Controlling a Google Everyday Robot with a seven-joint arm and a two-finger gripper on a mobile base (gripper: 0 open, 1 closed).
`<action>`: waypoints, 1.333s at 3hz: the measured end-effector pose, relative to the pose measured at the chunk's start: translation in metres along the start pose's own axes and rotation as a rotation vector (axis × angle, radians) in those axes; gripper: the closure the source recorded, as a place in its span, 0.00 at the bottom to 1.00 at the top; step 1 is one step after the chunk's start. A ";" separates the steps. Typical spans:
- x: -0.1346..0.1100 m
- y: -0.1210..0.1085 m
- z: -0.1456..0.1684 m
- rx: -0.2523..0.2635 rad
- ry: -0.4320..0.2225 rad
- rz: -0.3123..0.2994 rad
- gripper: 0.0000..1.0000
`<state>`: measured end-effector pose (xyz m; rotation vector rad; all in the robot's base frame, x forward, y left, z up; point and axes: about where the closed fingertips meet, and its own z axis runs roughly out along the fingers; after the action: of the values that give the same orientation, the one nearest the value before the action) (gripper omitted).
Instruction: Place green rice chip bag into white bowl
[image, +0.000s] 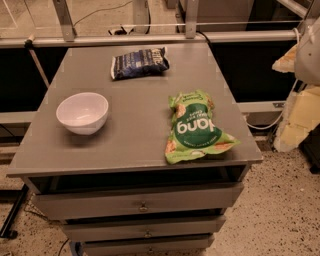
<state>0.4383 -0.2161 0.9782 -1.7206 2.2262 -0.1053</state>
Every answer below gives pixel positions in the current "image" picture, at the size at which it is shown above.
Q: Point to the green rice chip bag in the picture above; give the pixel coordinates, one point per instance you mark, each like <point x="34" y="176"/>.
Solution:
<point x="193" y="134"/>

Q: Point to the top grey drawer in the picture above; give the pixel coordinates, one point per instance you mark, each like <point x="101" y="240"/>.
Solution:
<point x="138" y="201"/>

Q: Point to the white bowl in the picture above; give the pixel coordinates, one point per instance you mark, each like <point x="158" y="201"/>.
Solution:
<point x="83" y="113"/>

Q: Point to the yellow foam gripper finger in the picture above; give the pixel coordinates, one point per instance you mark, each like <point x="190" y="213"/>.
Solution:
<point x="301" y="116"/>

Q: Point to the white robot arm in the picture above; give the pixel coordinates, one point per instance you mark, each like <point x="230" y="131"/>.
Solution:
<point x="303" y="59"/>

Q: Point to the metal rail frame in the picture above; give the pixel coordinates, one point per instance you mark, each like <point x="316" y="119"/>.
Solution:
<point x="113" y="22"/>

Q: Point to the dark blue chip bag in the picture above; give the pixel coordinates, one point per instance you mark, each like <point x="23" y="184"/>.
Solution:
<point x="140" y="63"/>

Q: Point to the middle grey drawer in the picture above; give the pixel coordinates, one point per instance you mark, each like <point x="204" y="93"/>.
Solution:
<point x="145" y="228"/>

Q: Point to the bottom grey drawer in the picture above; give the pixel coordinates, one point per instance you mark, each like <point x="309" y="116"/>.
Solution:
<point x="151" y="245"/>

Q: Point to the black floor stand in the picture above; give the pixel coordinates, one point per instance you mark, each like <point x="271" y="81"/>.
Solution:
<point x="15" y="197"/>

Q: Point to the grey drawer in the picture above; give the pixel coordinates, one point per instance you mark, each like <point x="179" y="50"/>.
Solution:
<point x="151" y="245"/>
<point x="145" y="228"/>
<point x="138" y="201"/>

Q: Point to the grey drawer cabinet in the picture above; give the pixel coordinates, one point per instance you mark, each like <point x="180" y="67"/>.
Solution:
<point x="128" y="152"/>

